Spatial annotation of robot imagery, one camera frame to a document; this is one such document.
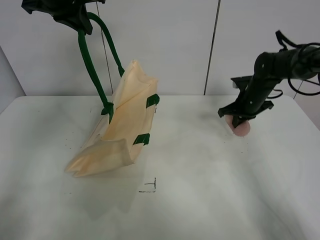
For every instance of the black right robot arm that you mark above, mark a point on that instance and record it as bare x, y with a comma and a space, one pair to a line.
270, 68

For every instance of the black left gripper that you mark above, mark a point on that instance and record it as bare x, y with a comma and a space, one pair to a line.
72, 13

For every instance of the cream linen bag green handles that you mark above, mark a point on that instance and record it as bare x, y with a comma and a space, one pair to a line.
126, 120

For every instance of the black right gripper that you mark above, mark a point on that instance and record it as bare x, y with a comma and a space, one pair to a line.
246, 106

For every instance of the pink peach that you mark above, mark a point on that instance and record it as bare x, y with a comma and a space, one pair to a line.
241, 130

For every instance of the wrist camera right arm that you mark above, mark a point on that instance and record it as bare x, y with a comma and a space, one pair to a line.
240, 82

